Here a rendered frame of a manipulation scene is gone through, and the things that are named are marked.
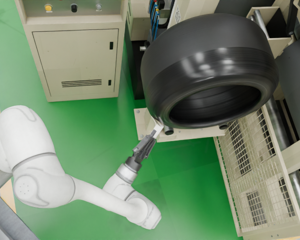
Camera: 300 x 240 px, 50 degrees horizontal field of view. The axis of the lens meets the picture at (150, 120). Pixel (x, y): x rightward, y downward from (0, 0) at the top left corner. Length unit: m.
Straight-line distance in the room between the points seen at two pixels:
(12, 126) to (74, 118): 1.59
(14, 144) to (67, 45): 1.14
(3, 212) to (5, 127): 0.81
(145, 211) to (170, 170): 1.12
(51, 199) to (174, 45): 0.68
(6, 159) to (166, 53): 0.66
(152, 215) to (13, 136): 0.68
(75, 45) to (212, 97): 0.87
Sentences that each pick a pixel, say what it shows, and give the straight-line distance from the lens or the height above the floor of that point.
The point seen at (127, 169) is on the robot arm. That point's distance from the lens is 1.44.
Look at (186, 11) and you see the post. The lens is 1.42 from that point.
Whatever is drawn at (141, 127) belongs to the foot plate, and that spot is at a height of 0.01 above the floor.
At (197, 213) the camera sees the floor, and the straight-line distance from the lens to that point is 2.45.
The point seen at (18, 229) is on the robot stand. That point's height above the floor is 0.65.
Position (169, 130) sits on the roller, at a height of 0.92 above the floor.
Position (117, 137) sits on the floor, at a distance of 2.50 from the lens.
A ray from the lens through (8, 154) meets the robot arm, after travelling 1.00.
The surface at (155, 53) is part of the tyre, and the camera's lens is 1.28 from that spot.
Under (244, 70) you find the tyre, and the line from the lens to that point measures 1.20.
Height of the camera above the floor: 2.33
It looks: 65 degrees down
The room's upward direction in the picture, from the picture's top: 19 degrees clockwise
